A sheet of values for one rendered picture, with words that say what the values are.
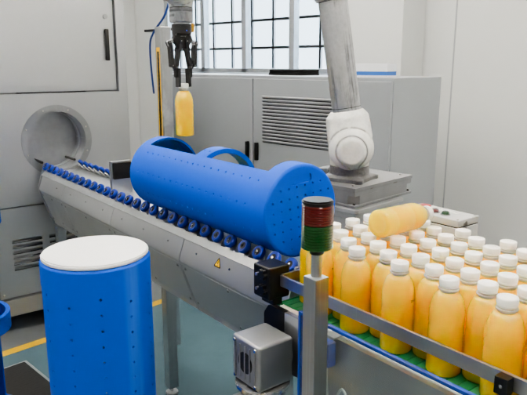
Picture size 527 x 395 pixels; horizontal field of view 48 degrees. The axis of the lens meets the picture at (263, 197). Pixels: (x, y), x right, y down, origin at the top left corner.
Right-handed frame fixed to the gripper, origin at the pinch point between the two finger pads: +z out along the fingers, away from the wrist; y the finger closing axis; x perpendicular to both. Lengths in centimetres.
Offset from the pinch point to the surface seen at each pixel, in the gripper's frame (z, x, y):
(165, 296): 97, -21, 1
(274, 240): 45, 76, 16
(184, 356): 146, -51, -25
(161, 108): 16, -65, -25
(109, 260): 44, 68, 63
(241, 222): 42, 64, 19
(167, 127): 25, -64, -27
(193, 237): 54, 31, 16
